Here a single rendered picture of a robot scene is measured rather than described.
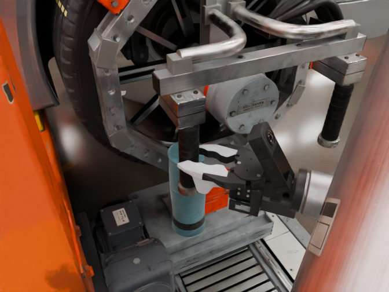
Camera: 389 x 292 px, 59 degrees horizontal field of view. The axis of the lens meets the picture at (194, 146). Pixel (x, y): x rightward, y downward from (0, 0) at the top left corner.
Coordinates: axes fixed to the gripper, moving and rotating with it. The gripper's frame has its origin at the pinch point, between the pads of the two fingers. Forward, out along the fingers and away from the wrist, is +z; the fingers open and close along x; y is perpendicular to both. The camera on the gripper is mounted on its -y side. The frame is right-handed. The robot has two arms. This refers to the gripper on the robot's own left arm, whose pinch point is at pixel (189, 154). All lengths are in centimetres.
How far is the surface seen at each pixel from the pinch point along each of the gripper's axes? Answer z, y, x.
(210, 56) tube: -2.1, -16.9, 4.3
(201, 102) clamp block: -2.2, -11.1, -0.1
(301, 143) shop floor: -22, 83, 126
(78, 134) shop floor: 106, 83, 90
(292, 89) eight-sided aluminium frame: -13.7, 6.4, 42.8
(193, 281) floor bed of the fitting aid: 7, 77, 20
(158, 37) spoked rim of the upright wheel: 17.3, -9.7, 26.3
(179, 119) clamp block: 0.4, -9.1, -2.6
